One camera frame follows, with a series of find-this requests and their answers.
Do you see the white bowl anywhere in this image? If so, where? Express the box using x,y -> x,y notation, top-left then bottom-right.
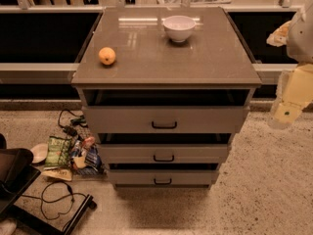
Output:
163,16 -> 196,42

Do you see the grey top drawer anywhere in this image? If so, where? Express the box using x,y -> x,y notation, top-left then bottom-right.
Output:
82,106 -> 249,133

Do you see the orange fruit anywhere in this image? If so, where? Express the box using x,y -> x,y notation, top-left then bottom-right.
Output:
99,47 -> 115,66

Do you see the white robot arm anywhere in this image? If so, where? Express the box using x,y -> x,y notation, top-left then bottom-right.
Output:
266,2 -> 313,129

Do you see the blue snack package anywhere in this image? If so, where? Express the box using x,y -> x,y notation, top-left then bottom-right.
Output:
70,136 -> 104,175

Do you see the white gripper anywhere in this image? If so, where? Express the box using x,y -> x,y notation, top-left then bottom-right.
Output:
268,63 -> 313,129

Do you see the black power adapter cable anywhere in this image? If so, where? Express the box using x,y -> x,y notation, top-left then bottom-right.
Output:
58,109 -> 94,141

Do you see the grey middle drawer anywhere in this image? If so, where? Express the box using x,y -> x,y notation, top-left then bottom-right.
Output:
98,144 -> 231,164

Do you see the white plate on floor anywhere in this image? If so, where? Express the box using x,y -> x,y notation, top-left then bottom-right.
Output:
30,143 -> 48,164

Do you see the black chair base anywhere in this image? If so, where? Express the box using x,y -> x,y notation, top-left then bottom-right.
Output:
0,134 -> 97,235

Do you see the black cable on floor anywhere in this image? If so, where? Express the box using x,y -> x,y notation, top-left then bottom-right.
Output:
21,180 -> 88,221

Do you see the yellow snack bag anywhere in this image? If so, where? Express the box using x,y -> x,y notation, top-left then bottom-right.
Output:
42,168 -> 72,181

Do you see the green chip bag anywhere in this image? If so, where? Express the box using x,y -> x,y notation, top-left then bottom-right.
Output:
44,136 -> 71,169

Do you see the grey drawer cabinet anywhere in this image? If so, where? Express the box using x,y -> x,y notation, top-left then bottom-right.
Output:
70,6 -> 263,190

